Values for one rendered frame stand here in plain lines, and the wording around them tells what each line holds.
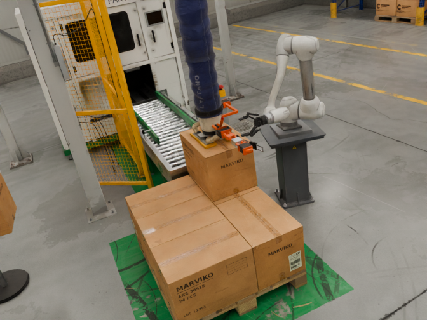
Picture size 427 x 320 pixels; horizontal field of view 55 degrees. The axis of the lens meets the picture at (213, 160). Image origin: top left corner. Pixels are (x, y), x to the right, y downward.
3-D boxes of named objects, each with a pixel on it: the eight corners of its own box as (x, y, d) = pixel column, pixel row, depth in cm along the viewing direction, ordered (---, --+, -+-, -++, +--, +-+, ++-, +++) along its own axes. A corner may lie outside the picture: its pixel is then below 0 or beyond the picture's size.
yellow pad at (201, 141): (190, 134, 344) (189, 129, 342) (201, 131, 347) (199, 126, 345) (205, 149, 316) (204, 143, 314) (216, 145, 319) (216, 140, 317)
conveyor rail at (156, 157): (119, 117, 570) (116, 105, 561) (123, 116, 571) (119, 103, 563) (173, 188, 377) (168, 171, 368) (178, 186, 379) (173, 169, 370)
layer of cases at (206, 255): (135, 233, 369) (124, 197, 351) (233, 195, 398) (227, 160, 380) (180, 328, 269) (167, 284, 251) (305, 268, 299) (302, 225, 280)
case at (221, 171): (187, 171, 373) (178, 132, 354) (226, 158, 384) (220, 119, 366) (213, 202, 322) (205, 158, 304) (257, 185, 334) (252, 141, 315)
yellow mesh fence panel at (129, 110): (87, 194, 476) (20, 6, 378) (91, 189, 484) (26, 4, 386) (155, 194, 451) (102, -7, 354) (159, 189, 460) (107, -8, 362)
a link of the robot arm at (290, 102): (282, 117, 378) (281, 94, 369) (302, 117, 370) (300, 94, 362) (277, 123, 364) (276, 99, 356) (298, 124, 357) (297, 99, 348)
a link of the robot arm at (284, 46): (273, 53, 320) (290, 53, 314) (275, 31, 321) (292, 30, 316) (277, 59, 332) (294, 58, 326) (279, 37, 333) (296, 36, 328)
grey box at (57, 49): (62, 75, 379) (51, 43, 366) (68, 74, 381) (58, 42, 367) (65, 80, 363) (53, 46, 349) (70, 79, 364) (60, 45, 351)
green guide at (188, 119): (155, 96, 580) (154, 90, 575) (162, 94, 583) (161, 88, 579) (197, 131, 446) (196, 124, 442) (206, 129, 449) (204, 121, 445)
